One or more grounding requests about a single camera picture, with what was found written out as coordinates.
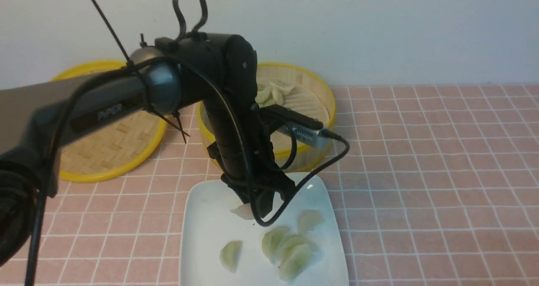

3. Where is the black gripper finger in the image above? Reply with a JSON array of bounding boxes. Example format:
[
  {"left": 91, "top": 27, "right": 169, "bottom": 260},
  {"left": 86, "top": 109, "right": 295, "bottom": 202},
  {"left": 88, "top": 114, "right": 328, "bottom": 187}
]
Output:
[{"left": 256, "top": 191, "right": 275, "bottom": 219}]

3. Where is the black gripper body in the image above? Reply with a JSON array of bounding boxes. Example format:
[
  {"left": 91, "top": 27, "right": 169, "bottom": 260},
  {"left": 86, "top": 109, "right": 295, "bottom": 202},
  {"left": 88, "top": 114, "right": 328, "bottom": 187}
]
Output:
[{"left": 206, "top": 105, "right": 296, "bottom": 206}]

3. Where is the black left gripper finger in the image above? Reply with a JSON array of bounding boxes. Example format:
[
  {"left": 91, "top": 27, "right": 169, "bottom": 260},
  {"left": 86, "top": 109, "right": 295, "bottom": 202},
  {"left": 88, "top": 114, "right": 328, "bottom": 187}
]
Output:
[{"left": 238, "top": 197, "right": 253, "bottom": 214}]

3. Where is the pinkish white dumpling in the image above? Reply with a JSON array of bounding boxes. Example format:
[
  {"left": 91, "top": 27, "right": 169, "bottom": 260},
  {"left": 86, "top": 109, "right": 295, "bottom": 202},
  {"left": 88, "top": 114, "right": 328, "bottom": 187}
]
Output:
[{"left": 230, "top": 203, "right": 254, "bottom": 220}]

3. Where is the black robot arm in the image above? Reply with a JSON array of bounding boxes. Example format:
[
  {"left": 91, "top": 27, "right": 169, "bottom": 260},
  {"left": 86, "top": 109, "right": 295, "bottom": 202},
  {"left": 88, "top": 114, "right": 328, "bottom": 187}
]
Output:
[{"left": 1, "top": 32, "right": 296, "bottom": 264}]

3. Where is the green dumpling plate centre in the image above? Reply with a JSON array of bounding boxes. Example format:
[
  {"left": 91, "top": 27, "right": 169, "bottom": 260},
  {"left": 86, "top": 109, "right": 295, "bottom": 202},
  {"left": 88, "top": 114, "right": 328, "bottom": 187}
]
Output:
[{"left": 261, "top": 226, "right": 291, "bottom": 264}]

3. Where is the green dumpling plate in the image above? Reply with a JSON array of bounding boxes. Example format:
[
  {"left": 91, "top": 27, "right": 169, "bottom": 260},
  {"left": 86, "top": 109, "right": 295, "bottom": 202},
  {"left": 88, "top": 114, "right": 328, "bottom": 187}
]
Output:
[
  {"left": 261, "top": 226, "right": 291, "bottom": 264},
  {"left": 279, "top": 243, "right": 317, "bottom": 281},
  {"left": 219, "top": 241, "right": 243, "bottom": 273},
  {"left": 273, "top": 234, "right": 318, "bottom": 262}
]

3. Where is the pale dumpling plate far right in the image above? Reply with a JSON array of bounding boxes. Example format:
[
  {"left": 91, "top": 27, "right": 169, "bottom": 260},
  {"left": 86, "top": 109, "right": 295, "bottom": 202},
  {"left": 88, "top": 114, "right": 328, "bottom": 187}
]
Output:
[{"left": 297, "top": 209, "right": 326, "bottom": 234}]

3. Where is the green dumpling plate middle right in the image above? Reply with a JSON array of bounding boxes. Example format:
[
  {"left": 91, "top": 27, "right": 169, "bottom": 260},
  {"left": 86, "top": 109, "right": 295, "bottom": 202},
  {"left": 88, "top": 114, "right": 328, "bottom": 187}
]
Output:
[{"left": 273, "top": 234, "right": 318, "bottom": 262}]

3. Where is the white square plate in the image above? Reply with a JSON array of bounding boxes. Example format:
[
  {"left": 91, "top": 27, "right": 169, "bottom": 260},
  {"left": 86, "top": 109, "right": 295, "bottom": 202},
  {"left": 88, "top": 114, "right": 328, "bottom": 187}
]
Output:
[{"left": 179, "top": 176, "right": 349, "bottom": 286}]

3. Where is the green dumpling plate left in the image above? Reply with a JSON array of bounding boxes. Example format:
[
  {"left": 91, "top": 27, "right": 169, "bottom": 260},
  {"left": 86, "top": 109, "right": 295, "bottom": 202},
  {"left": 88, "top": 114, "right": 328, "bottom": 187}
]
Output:
[{"left": 219, "top": 241, "right": 243, "bottom": 273}]

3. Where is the green dumpling plate bottom right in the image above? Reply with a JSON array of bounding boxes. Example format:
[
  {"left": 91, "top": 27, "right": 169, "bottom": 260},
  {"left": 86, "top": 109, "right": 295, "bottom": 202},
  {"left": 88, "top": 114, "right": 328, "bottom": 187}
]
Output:
[{"left": 279, "top": 243, "right": 317, "bottom": 281}]

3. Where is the dumpling in steamer upper left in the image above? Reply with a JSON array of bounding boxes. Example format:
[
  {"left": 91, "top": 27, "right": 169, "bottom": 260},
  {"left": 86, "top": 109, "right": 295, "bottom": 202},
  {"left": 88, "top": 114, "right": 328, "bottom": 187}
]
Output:
[{"left": 255, "top": 85, "right": 272, "bottom": 106}]

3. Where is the dumpling in steamer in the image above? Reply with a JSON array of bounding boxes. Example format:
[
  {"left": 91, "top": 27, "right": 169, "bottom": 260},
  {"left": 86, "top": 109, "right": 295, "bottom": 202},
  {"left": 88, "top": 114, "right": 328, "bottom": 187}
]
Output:
[
  {"left": 269, "top": 79, "right": 295, "bottom": 96},
  {"left": 255, "top": 85, "right": 272, "bottom": 106},
  {"left": 271, "top": 88, "right": 284, "bottom": 105}
]

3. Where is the dumpling in steamer centre right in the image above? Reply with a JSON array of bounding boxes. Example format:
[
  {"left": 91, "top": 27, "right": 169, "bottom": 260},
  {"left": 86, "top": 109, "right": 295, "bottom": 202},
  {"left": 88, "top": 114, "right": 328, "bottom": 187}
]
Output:
[{"left": 271, "top": 88, "right": 284, "bottom": 105}]

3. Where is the dumpling in steamer top right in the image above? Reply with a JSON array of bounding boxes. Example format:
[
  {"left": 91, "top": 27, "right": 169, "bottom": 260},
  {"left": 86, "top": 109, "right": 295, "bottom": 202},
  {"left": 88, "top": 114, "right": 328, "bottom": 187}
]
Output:
[{"left": 269, "top": 79, "right": 295, "bottom": 96}]

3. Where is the bamboo steamer basket yellow rim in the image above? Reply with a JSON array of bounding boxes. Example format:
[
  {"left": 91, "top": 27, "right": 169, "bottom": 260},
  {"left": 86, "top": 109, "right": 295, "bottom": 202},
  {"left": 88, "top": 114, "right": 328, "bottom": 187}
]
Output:
[{"left": 196, "top": 63, "right": 336, "bottom": 173}]

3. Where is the bamboo steamer lid yellow rim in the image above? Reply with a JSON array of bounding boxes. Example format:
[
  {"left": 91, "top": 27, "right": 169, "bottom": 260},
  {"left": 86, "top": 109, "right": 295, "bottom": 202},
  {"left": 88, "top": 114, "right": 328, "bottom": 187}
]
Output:
[{"left": 51, "top": 60, "right": 168, "bottom": 183}]

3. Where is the pink grid tablecloth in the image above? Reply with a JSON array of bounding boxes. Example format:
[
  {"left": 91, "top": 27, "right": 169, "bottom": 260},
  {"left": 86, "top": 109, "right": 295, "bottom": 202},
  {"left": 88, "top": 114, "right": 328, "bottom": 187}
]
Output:
[{"left": 36, "top": 85, "right": 538, "bottom": 286}]

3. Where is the black camera cable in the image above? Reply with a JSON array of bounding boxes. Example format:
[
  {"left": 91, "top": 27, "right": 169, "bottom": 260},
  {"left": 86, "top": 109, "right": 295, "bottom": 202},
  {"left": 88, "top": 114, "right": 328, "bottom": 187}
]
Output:
[{"left": 24, "top": 56, "right": 350, "bottom": 286}]

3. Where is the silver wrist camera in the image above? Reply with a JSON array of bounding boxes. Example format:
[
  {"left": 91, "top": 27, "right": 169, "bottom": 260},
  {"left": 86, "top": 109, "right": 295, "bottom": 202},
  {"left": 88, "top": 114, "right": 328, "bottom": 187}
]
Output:
[{"left": 259, "top": 105, "right": 330, "bottom": 150}]

